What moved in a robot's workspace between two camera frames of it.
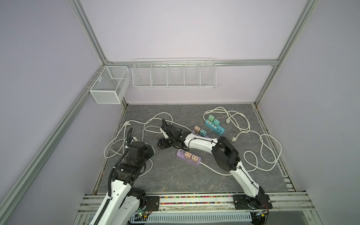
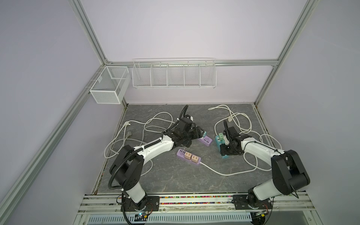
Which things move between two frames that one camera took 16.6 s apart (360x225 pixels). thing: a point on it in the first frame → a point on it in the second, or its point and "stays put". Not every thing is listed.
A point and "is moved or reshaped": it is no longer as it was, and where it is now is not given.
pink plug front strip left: x=187 y=155 stays put
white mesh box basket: x=110 y=86 stays put
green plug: x=211 y=118 is moved or reshaped
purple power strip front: x=181 y=153 stays put
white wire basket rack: x=174 y=73 stays put
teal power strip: x=213 y=124 is moved or reshaped
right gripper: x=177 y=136 → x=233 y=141
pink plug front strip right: x=195 y=159 stays put
